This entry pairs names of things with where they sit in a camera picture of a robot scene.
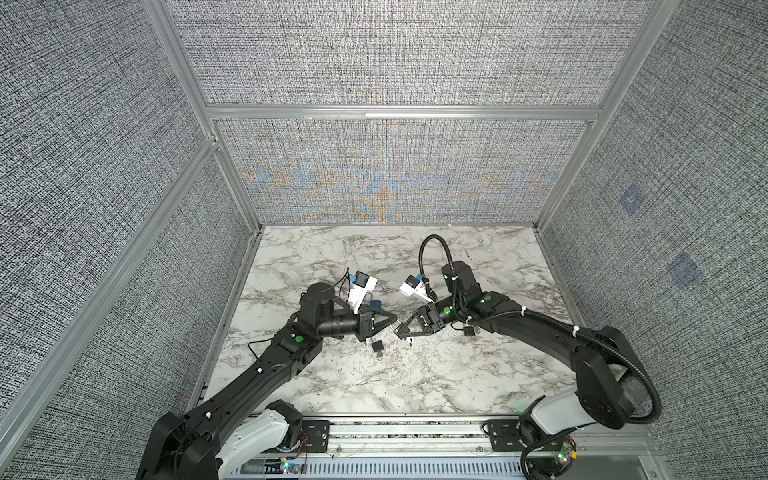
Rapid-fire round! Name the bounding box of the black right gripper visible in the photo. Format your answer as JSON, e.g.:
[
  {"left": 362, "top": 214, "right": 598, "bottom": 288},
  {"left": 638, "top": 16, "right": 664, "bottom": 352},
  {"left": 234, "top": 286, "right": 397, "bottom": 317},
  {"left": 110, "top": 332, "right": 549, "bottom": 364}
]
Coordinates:
[{"left": 396, "top": 296, "right": 466, "bottom": 337}]

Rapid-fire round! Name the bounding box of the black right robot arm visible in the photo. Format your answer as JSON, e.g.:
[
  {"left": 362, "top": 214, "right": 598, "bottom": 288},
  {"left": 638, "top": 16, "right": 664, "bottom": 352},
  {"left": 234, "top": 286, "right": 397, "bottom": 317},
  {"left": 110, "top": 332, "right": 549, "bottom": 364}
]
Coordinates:
[{"left": 396, "top": 261, "right": 662, "bottom": 436}]

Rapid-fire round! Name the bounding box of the black right corrugated cable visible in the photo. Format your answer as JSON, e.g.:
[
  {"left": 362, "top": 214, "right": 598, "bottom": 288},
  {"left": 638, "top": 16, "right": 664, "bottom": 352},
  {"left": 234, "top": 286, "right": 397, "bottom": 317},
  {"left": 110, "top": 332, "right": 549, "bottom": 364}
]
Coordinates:
[{"left": 418, "top": 234, "right": 663, "bottom": 426}]

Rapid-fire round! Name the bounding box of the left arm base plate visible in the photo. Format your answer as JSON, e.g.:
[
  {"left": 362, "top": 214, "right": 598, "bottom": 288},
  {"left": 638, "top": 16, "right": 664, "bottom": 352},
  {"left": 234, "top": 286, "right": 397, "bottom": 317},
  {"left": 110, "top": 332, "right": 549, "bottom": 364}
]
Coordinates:
[{"left": 264, "top": 420, "right": 331, "bottom": 455}]

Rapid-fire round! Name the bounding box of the green circuit board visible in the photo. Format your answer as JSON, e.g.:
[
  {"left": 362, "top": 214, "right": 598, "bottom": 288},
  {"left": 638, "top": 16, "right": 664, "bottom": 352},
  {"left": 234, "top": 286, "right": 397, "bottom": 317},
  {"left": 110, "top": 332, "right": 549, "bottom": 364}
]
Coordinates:
[
  {"left": 544, "top": 437, "right": 578, "bottom": 472},
  {"left": 279, "top": 457, "right": 306, "bottom": 476}
]

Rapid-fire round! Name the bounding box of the green circuit board left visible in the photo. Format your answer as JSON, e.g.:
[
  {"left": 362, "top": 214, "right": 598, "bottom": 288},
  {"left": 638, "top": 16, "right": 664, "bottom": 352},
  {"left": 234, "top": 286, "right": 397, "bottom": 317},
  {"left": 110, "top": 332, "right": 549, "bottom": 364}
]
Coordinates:
[{"left": 279, "top": 457, "right": 306, "bottom": 476}]

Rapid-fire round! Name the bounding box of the aluminium front rail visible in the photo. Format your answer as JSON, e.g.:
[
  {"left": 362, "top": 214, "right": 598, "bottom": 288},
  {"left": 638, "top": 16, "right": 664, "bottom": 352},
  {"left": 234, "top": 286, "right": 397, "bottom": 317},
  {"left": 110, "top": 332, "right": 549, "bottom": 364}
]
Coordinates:
[{"left": 157, "top": 415, "right": 664, "bottom": 480}]

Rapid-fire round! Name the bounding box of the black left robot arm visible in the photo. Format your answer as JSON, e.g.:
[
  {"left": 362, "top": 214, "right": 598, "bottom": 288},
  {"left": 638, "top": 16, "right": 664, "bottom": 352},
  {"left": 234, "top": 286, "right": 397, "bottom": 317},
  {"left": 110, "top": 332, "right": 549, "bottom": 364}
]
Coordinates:
[{"left": 136, "top": 283, "right": 397, "bottom": 479}]

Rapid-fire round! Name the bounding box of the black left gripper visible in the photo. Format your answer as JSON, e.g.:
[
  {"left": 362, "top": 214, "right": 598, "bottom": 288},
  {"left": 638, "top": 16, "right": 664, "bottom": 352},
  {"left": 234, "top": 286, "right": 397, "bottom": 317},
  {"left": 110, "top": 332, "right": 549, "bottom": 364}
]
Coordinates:
[{"left": 318, "top": 305, "right": 397, "bottom": 344}]

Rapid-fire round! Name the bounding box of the green circuit board right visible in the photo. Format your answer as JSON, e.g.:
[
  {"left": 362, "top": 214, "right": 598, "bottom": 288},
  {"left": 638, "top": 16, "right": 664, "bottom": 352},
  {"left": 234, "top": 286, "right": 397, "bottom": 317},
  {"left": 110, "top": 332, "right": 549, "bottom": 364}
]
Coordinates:
[{"left": 544, "top": 437, "right": 578, "bottom": 472}]

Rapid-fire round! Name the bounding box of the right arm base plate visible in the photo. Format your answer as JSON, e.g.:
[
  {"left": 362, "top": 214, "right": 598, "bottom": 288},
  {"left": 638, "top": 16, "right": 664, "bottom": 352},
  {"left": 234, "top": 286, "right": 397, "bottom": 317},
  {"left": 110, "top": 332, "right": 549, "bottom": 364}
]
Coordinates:
[{"left": 481, "top": 419, "right": 541, "bottom": 452}]

